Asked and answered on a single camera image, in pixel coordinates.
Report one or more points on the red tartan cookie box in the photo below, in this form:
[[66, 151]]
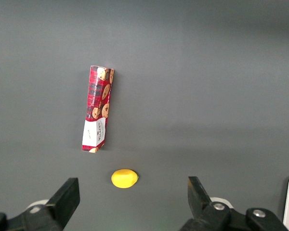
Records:
[[98, 108]]

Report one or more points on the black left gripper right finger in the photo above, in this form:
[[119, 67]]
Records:
[[202, 209]]

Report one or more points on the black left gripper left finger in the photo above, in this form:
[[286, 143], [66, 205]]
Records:
[[60, 202]]

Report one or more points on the yellow lemon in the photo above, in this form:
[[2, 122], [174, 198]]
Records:
[[124, 178]]

